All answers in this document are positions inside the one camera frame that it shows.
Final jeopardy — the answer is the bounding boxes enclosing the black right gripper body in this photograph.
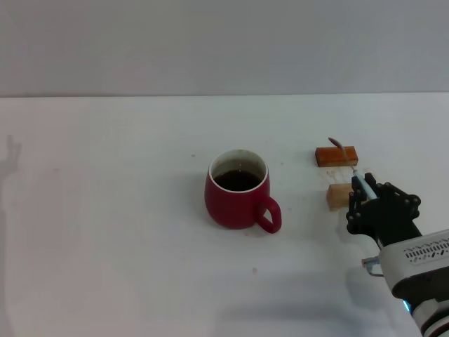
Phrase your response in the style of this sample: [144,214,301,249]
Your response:
[354,198,423,251]

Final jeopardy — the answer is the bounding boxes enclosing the grey cable with metal connectors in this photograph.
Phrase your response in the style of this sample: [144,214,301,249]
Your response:
[361,255,385,278]

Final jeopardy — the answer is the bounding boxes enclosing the light wooden arch block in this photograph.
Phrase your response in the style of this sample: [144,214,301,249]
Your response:
[326,183,355,212]

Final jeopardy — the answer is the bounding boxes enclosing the red ceramic cup with coffee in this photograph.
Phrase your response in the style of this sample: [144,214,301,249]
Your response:
[204,149,283,235]

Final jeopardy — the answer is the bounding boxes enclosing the white vented wrist camera housing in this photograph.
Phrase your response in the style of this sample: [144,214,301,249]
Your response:
[380,228,449,293]

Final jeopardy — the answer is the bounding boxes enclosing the dark brown wooden block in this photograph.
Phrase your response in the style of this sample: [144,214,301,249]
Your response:
[314,146,360,169]

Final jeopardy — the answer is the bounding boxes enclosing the blue-handled metal spoon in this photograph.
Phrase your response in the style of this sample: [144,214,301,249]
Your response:
[328,137,379,201]

